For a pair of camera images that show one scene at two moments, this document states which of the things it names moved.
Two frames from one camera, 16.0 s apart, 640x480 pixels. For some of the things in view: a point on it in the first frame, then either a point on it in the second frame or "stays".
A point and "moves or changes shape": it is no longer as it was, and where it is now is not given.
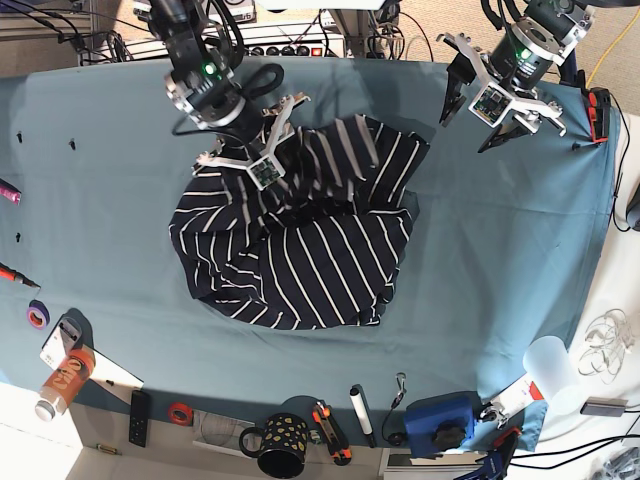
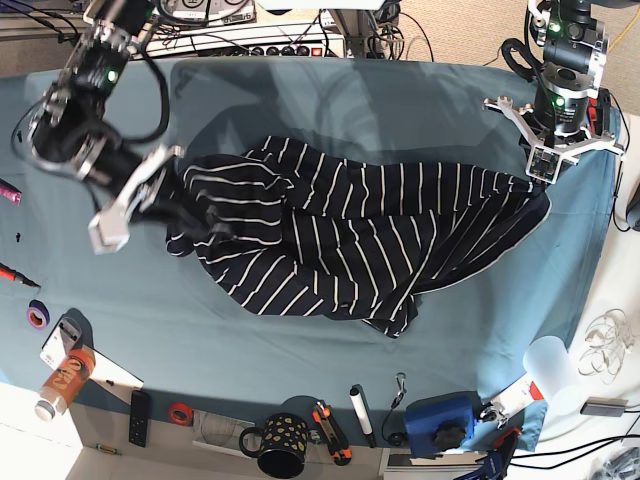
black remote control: (139, 418) stays
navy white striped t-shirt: (318, 247) moves or changes shape
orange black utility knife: (337, 442) stays
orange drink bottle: (65, 384) stays
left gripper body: (521, 61) -> (555, 128)
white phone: (61, 342) stays
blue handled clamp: (499, 459) stays
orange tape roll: (180, 414) stays
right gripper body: (251, 138) -> (136, 178)
